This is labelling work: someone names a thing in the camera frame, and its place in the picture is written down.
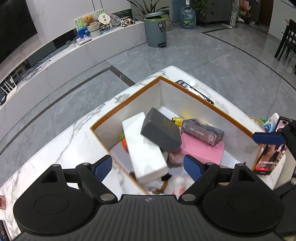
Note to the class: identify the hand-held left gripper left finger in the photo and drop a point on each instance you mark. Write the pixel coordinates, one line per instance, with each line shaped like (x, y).
(103, 168)

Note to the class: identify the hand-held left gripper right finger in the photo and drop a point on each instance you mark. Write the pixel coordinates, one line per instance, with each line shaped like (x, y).
(193, 168)

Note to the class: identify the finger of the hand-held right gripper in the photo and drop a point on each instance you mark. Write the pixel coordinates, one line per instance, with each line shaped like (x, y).
(268, 138)

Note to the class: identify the pink fabric pouch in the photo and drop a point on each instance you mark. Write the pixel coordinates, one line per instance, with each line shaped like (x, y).
(201, 153)

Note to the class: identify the white dog plush striped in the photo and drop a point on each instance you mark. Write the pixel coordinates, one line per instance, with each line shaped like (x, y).
(180, 184)

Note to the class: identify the orange knitted toy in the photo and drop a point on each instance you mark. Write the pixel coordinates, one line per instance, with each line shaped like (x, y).
(124, 144)

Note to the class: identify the printed picture box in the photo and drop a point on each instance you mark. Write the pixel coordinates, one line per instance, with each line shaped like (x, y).
(203, 132)

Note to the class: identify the long white box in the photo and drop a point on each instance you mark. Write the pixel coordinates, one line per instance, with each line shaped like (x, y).
(143, 153)

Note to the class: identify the yellow plastic tool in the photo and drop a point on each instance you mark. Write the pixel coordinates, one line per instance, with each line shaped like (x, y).
(178, 121)

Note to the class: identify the black box gold print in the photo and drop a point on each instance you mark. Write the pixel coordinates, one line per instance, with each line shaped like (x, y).
(159, 132)

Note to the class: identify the orange storage box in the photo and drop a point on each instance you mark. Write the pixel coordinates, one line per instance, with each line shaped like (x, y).
(148, 97)

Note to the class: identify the white blue tissue pack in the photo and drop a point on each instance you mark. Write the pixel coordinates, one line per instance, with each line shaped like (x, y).
(271, 124)

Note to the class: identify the black smartphone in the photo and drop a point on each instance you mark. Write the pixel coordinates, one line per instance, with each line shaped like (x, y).
(196, 92)

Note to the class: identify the black dining chair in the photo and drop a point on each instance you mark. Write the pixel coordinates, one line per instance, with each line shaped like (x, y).
(286, 39)

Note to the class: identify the white marble tv console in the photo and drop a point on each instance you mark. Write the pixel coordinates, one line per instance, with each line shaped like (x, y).
(69, 53)

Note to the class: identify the white router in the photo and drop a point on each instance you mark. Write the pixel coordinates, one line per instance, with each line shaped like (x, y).
(10, 91)

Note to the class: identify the grey cabinet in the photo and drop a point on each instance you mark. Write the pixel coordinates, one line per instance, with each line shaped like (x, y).
(217, 16)

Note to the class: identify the grey pedal bin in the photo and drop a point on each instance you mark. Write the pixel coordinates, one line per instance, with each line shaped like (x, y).
(156, 30)

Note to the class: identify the blue water jug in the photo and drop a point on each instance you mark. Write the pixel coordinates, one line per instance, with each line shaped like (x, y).
(187, 18)

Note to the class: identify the leafy green plant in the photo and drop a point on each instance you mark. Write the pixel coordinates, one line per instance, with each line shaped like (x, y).
(203, 7)

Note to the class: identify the black white checkered item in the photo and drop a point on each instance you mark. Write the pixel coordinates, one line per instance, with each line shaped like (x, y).
(127, 22)

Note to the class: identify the white round fan sign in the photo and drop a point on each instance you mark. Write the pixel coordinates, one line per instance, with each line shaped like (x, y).
(103, 19)

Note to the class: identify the black television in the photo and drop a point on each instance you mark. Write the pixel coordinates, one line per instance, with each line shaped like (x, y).
(13, 27)

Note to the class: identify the long-leaf potted plant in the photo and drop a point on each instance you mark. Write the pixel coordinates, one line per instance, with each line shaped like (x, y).
(148, 7)

